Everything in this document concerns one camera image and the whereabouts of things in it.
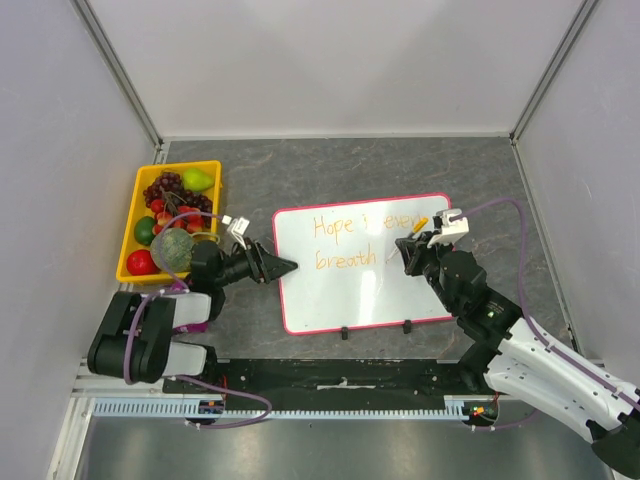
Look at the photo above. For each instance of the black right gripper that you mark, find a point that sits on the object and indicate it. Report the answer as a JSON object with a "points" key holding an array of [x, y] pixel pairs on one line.
{"points": [[417, 255]]}

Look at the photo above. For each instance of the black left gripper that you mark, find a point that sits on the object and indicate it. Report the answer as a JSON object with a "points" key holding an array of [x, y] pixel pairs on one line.
{"points": [[264, 266]]}

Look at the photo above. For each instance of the yellow capped marker pen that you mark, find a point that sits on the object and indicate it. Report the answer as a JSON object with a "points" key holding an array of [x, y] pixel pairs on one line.
{"points": [[416, 229]]}

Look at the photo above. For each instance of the pink framed whiteboard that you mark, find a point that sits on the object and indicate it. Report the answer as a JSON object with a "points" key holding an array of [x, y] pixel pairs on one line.
{"points": [[349, 275]]}

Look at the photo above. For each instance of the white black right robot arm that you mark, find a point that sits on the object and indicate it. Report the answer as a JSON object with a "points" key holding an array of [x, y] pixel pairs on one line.
{"points": [[514, 355]]}

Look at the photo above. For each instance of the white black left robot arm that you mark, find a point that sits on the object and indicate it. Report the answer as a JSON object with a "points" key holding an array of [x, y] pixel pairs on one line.
{"points": [[134, 340]]}

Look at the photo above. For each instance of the pale green melon stem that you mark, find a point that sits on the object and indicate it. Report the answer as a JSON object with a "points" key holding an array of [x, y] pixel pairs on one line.
{"points": [[207, 234]]}

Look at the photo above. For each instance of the purple snack packet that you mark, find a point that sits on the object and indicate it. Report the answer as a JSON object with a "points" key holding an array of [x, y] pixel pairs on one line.
{"points": [[191, 312]]}

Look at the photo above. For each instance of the red cherry cluster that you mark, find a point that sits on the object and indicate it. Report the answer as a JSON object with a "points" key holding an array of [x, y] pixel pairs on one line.
{"points": [[189, 218]]}

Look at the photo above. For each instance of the green netted melon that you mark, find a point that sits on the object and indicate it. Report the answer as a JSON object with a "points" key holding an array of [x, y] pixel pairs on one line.
{"points": [[172, 250]]}

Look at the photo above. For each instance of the green pear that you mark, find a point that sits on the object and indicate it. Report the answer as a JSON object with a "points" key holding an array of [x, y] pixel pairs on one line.
{"points": [[196, 180]]}

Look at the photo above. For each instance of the purple grape bunch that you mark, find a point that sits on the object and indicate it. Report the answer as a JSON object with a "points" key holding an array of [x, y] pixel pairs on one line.
{"points": [[167, 197]]}

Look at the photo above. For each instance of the green lime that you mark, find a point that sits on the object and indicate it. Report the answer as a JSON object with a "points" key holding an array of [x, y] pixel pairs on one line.
{"points": [[144, 232]]}

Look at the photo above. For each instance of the red apple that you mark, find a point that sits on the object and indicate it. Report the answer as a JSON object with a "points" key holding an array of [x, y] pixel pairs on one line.
{"points": [[141, 263]]}

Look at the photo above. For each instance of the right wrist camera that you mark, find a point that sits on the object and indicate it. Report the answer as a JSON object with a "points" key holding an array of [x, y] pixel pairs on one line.
{"points": [[449, 227]]}

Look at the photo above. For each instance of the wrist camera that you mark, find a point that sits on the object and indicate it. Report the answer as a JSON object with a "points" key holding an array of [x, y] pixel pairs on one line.
{"points": [[449, 227], [236, 227]]}

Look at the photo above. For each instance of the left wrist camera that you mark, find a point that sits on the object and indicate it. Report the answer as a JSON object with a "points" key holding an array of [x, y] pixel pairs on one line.
{"points": [[236, 227]]}

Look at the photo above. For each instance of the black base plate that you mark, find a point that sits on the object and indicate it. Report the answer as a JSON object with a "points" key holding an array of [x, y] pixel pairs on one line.
{"points": [[341, 385]]}

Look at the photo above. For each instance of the aluminium frame rail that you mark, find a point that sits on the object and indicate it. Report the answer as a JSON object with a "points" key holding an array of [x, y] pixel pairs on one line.
{"points": [[90, 385]]}

